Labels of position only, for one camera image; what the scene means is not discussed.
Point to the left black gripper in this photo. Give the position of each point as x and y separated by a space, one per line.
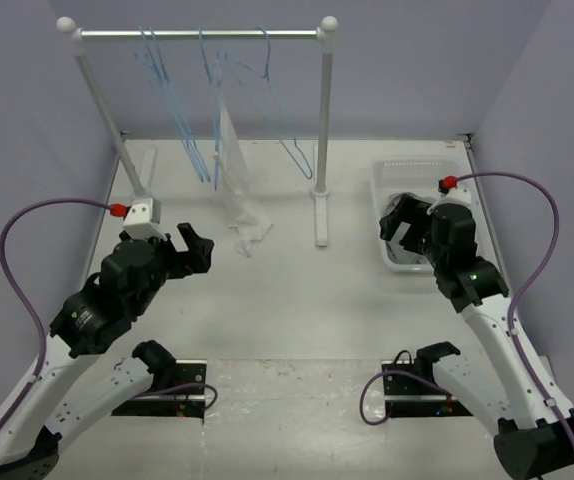
198 257

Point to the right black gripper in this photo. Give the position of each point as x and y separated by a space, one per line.
391 222

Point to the white tank top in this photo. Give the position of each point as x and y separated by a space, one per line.
245 214

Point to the blue hanger with top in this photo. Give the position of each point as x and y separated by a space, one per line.
221 118

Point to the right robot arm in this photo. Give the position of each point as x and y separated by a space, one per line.
529 418

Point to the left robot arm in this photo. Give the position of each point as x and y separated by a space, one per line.
42 417

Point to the blue hanger right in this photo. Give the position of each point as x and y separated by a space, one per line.
282 127

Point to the blue hanger far left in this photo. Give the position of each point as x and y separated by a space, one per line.
167 95

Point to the grey clothes in basket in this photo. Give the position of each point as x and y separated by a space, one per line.
403 227

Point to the white plastic basket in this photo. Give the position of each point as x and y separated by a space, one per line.
419 175

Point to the white clothes rack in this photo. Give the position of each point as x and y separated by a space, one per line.
152 59

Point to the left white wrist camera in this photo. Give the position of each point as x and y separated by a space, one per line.
142 221

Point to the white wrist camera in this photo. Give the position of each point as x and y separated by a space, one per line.
451 193
142 221

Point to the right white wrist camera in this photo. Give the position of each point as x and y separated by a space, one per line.
451 193

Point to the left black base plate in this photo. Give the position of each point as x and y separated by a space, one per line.
187 401

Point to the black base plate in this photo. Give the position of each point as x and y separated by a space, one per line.
407 398
187 401

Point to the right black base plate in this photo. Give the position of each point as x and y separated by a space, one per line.
407 398

